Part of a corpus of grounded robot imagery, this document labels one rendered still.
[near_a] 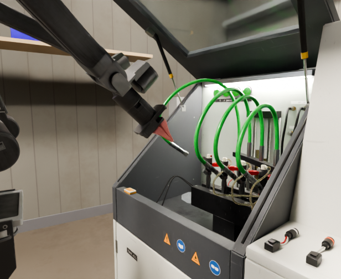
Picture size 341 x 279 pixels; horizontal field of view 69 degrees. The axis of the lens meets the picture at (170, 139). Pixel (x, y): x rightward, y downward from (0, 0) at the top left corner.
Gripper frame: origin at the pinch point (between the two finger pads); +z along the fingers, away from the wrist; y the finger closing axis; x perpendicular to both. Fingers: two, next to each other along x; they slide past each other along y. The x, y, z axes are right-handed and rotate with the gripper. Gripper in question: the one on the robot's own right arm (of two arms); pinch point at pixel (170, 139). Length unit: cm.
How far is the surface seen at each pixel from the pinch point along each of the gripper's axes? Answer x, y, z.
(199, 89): 56, 43, 19
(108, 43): 237, 78, -36
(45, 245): 185, -121, 50
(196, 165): 55, 11, 47
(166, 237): 6.9, -23.5, 24.6
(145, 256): 19, -36, 31
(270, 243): -25.6, -6.4, 24.6
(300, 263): -31.7, -6.2, 27.2
